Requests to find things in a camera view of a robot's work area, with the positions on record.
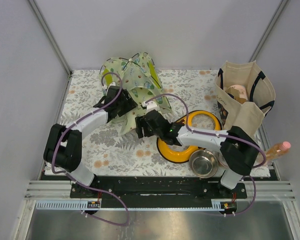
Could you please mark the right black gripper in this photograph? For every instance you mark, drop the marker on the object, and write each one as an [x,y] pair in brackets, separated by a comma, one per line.
[141,122]

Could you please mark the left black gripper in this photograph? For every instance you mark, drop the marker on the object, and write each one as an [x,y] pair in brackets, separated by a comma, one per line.
[130,104]

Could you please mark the avocado print cushion mat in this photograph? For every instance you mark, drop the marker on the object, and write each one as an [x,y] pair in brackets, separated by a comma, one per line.
[127,121]

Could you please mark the green avocado pet tent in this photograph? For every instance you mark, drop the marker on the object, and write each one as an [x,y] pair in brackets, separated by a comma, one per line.
[138,75]

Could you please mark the yellow double bowl stand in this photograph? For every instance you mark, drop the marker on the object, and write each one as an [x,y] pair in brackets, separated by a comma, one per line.
[181,157]

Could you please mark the steel pet bowl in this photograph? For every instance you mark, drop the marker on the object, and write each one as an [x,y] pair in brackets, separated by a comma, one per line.
[203,163]
[221,160]

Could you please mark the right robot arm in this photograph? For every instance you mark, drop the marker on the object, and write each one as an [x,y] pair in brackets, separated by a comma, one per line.
[237,148]

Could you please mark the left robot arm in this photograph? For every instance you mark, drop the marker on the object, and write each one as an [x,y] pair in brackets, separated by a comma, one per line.
[63,149]

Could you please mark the floral table mat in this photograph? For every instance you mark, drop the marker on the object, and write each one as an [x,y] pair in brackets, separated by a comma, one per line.
[108,153]

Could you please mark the beige canvas tote bag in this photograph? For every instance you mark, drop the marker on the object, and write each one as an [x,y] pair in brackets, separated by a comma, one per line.
[261,96]

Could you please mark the pink cap plastic bottle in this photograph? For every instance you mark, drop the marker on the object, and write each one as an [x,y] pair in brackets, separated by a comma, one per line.
[273,153]

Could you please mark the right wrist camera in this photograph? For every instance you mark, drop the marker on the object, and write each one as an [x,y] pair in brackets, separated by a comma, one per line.
[150,106]

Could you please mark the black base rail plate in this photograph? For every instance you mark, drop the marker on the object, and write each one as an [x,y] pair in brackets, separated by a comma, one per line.
[149,192]

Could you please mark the white slotted cable duct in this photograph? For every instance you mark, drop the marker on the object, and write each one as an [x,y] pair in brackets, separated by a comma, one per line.
[80,205]

